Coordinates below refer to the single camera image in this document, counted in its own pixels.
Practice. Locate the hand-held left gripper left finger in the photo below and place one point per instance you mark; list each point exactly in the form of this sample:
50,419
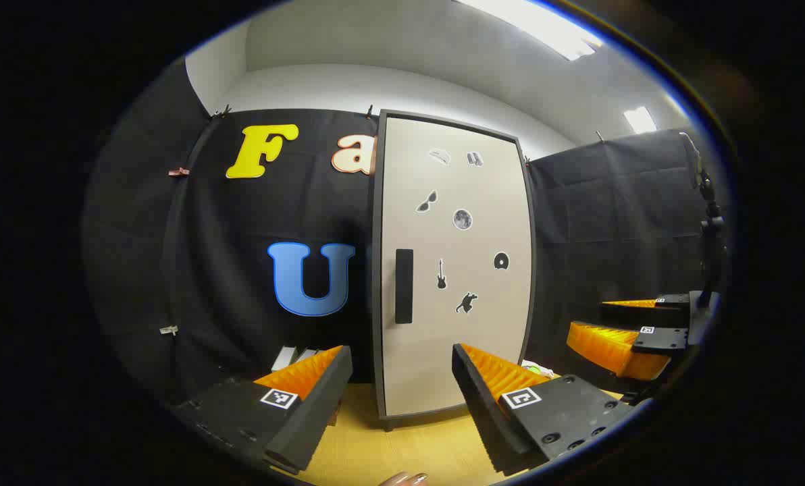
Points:
315,418

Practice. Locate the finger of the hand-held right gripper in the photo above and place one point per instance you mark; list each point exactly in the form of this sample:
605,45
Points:
645,314
659,341

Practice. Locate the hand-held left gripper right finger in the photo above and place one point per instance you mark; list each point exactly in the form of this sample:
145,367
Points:
483,412

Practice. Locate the beige cabinet door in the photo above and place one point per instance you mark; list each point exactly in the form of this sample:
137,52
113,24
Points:
456,337

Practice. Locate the green book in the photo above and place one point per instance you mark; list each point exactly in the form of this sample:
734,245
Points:
283,358

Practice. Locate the green plush toy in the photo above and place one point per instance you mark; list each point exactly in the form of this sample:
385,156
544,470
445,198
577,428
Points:
537,369

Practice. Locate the white backdrop clip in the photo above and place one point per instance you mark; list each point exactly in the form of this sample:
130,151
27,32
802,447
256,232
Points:
169,330

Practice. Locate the small ceiling light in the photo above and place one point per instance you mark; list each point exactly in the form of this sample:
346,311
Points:
639,120

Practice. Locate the black backdrop cloth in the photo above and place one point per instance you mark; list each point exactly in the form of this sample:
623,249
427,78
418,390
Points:
240,236

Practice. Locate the red backdrop clip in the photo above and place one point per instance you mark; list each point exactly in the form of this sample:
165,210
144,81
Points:
178,172

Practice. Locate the long ceiling light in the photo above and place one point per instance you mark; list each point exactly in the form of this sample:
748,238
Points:
544,27

